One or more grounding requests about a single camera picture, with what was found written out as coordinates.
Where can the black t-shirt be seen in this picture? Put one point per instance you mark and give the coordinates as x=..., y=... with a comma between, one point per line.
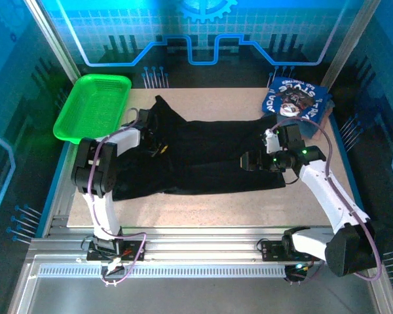
x=209, y=147

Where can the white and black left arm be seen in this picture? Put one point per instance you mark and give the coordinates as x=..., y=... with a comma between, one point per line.
x=101, y=209

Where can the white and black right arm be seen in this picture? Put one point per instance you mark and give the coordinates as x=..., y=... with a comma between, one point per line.
x=324, y=193

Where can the pink folded t-shirt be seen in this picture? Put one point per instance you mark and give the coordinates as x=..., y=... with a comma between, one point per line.
x=317, y=137

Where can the blue table edge strip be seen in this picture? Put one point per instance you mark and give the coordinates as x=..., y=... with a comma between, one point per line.
x=53, y=196
x=344, y=153

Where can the blue printed folded t-shirt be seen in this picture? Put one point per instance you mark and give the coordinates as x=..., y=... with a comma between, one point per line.
x=294, y=98

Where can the green plastic basket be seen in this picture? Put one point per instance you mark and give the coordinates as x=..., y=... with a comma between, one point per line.
x=91, y=104

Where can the controller board with LEDs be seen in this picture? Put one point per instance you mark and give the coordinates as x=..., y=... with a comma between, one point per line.
x=298, y=267

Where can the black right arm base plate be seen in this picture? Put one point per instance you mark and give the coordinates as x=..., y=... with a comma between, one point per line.
x=272, y=250

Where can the aluminium table frame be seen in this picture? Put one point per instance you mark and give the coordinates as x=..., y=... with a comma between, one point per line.
x=199, y=242

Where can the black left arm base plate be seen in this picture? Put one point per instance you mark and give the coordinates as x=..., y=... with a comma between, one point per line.
x=134, y=252

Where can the aluminium corner post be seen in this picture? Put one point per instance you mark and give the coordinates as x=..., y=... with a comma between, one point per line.
x=52, y=39
x=350, y=39

